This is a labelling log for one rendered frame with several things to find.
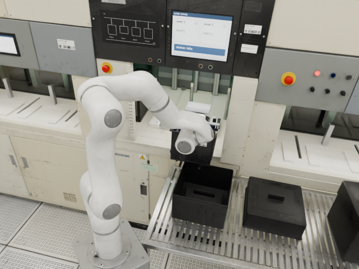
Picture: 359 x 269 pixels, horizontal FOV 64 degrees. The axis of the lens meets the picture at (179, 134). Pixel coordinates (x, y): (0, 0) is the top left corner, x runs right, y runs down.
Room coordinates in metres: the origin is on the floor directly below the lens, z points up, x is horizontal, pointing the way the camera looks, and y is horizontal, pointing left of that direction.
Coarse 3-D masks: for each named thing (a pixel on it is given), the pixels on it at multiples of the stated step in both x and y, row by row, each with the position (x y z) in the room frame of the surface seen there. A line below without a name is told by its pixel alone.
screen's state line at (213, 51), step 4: (176, 44) 1.44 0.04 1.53; (180, 44) 1.44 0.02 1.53; (176, 48) 1.44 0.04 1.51; (180, 48) 1.44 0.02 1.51; (184, 48) 1.43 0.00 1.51; (188, 48) 1.43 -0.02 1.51; (192, 48) 1.43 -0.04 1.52; (196, 48) 1.42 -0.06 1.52; (200, 48) 1.42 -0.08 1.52; (204, 48) 1.42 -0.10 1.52; (208, 48) 1.41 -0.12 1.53; (212, 48) 1.41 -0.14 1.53; (196, 52) 1.42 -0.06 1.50; (200, 52) 1.42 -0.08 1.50; (204, 52) 1.41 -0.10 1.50; (208, 52) 1.41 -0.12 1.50; (212, 52) 1.41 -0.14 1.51; (216, 52) 1.40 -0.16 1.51; (220, 52) 1.40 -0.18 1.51; (224, 52) 1.40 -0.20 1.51
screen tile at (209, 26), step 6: (204, 24) 1.42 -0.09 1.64; (210, 24) 1.41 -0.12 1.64; (216, 24) 1.41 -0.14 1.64; (228, 24) 1.40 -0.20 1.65; (204, 30) 1.42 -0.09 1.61; (210, 30) 1.41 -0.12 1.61; (216, 30) 1.41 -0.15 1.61; (222, 30) 1.40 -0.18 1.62; (204, 36) 1.42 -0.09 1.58; (210, 36) 1.41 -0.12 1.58; (222, 36) 1.40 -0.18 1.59; (204, 42) 1.42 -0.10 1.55; (210, 42) 1.41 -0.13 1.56; (216, 42) 1.40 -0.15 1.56; (222, 42) 1.40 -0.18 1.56
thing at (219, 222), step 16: (192, 176) 1.25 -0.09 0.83; (208, 176) 1.23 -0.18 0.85; (224, 176) 1.21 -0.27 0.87; (176, 192) 1.08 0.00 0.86; (192, 192) 1.18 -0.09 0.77; (208, 192) 1.15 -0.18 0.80; (224, 192) 1.19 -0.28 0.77; (176, 208) 0.99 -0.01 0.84; (192, 208) 0.97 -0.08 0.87; (208, 208) 0.95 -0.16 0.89; (224, 208) 0.94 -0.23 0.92; (208, 224) 0.95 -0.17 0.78
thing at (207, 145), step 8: (192, 104) 1.30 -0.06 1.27; (200, 104) 1.30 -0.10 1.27; (208, 104) 1.31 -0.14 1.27; (200, 112) 1.22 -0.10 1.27; (208, 112) 1.22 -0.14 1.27; (216, 128) 1.24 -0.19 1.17; (176, 136) 1.18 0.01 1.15; (216, 136) 1.16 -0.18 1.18; (200, 144) 1.15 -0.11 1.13; (208, 144) 1.15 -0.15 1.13; (176, 152) 1.18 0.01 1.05; (192, 152) 1.16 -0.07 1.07; (200, 152) 1.15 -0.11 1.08; (208, 152) 1.14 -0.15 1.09; (176, 160) 1.17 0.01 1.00; (184, 160) 1.17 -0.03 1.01; (192, 160) 1.16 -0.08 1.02; (200, 160) 1.15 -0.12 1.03; (208, 160) 1.14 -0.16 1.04
